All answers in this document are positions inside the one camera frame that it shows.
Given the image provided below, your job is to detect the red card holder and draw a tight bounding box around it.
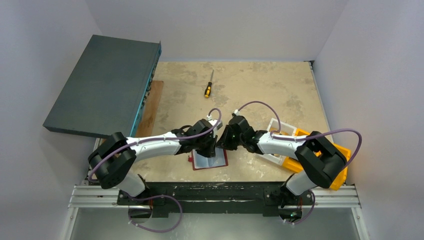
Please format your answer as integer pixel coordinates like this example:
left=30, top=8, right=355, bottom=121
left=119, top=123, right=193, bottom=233
left=188, top=148, right=229, bottom=171

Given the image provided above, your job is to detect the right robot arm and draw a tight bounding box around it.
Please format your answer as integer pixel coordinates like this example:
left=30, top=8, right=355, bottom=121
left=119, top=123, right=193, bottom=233
left=216, top=115, right=348, bottom=204

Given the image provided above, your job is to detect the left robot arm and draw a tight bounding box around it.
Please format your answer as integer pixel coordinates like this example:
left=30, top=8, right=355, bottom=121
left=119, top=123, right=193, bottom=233
left=88, top=119, right=223, bottom=205

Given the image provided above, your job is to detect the yellow black screwdriver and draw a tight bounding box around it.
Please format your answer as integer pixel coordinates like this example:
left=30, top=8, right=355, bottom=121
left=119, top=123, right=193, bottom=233
left=204, top=69, right=215, bottom=98

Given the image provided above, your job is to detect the wooden board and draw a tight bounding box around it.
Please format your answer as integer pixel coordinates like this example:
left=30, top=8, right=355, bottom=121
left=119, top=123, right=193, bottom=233
left=135, top=80, right=164, bottom=138

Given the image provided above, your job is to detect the yellow plastic bin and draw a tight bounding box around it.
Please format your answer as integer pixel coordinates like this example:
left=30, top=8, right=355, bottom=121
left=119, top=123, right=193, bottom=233
left=282, top=128, right=351, bottom=191

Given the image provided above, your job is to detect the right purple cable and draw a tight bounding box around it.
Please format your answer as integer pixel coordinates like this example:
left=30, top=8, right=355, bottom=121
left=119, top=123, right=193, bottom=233
left=233, top=100, right=363, bottom=226

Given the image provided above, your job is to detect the white frame tray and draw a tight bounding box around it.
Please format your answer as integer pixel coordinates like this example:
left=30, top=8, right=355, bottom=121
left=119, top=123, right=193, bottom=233
left=257, top=118, right=297, bottom=166

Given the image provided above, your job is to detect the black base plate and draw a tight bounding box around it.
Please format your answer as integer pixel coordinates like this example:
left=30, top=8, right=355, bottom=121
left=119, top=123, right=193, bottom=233
left=117, top=181, right=313, bottom=220

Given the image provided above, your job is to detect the dark grey network switch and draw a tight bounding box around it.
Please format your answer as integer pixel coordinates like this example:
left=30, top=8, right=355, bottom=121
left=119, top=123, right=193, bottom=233
left=43, top=34, right=162, bottom=139

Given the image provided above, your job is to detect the aluminium rail frame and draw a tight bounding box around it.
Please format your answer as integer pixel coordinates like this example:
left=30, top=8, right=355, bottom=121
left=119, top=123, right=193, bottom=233
left=68, top=182, right=361, bottom=212

